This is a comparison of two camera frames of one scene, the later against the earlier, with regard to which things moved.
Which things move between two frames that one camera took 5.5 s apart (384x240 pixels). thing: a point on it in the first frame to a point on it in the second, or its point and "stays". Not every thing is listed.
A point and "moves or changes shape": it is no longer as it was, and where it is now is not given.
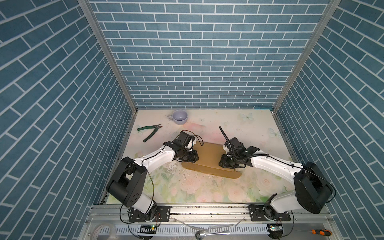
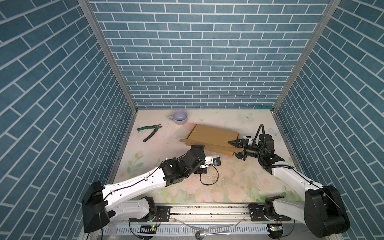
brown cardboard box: (209, 154) moves or changes shape
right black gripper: (223, 163) to (242, 153)
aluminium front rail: (119, 213) stays
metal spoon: (200, 235) stays
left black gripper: (193, 156) to (200, 148)
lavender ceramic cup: (179, 117) stays
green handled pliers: (156, 127) stays
